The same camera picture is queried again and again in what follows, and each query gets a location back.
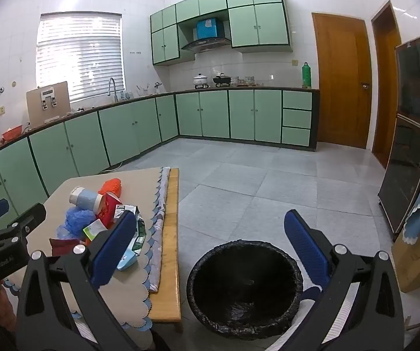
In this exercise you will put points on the green wall cabinets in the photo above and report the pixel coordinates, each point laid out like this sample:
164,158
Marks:
257,25

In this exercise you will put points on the green bottle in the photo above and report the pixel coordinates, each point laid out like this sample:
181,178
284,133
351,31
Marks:
306,76

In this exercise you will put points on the red plastic basket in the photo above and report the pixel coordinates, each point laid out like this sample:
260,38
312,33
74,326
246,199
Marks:
12,133

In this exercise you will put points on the green silver foil bag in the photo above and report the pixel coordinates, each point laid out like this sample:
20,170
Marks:
140,232

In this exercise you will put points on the black wok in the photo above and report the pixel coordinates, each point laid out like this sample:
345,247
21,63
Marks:
221,79

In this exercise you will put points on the small green white packet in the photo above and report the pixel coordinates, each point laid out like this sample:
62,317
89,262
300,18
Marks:
93,231

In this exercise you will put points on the metal faucet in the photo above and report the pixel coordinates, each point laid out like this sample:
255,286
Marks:
115,95

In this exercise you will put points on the orange foam net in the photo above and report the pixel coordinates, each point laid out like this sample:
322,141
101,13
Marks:
113,185

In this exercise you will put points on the white window blind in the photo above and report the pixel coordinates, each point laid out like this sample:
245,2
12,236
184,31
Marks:
82,55

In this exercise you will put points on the wide wooden door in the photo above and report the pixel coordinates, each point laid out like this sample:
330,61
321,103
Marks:
341,80

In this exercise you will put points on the blue plastic glove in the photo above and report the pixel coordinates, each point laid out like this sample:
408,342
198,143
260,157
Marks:
76,221

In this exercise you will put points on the narrow wooden door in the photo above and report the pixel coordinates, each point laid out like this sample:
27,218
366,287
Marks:
385,98

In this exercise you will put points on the cardboard box with print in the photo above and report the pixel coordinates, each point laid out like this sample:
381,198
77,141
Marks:
62,98

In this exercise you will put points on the blue box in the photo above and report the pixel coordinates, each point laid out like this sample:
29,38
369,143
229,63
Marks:
208,29

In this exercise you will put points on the white blue paper cup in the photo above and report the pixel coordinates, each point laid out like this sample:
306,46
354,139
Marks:
85,199

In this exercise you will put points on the plain large cardboard box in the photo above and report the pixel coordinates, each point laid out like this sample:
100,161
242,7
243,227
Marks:
414,263

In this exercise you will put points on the dark red wrapper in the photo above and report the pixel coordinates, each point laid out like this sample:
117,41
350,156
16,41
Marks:
63,246

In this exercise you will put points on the low wooden table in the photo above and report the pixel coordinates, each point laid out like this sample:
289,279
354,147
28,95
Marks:
169,263

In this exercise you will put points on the white cooking pot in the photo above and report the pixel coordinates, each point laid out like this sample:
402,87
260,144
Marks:
200,80

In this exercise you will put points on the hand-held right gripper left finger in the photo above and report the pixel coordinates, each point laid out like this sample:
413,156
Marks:
113,248

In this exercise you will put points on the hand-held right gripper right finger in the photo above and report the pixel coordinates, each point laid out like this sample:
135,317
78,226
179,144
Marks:
305,241

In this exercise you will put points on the glass jar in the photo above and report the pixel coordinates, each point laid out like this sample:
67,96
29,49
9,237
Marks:
250,80

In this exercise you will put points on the range hood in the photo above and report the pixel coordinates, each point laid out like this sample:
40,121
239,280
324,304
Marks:
206,45

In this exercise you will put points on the green base cabinets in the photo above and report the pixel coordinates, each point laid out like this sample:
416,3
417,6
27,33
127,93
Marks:
213,113

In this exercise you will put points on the light blue packet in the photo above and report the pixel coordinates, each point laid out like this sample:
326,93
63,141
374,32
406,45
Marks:
127,262

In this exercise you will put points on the black-lined trash bin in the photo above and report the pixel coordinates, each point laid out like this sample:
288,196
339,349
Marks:
242,292

